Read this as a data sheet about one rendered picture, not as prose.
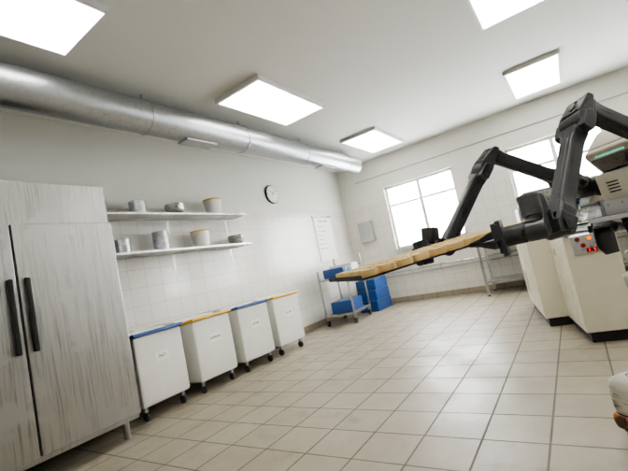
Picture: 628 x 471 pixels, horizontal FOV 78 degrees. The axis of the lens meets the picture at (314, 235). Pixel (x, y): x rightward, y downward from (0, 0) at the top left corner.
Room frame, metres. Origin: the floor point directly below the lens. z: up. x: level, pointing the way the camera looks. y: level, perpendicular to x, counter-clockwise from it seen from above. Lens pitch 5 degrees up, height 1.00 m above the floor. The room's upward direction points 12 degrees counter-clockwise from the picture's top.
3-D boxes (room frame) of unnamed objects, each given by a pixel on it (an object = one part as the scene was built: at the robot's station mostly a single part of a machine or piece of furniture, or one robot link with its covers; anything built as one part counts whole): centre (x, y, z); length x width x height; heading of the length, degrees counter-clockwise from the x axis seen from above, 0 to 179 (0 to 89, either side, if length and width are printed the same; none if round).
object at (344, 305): (6.90, -0.33, 0.28); 0.56 x 0.38 x 0.20; 155
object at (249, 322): (4.87, 1.14, 0.39); 0.64 x 0.54 x 0.77; 56
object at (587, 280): (3.36, -2.22, 0.45); 0.70 x 0.34 x 0.90; 157
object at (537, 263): (4.26, -2.60, 0.42); 1.28 x 0.72 x 0.84; 157
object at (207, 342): (4.33, 1.50, 0.39); 0.64 x 0.54 x 0.77; 57
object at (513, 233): (1.09, -0.55, 0.98); 0.07 x 0.07 x 0.10; 57
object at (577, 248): (3.02, -2.08, 0.77); 0.24 x 0.04 x 0.14; 67
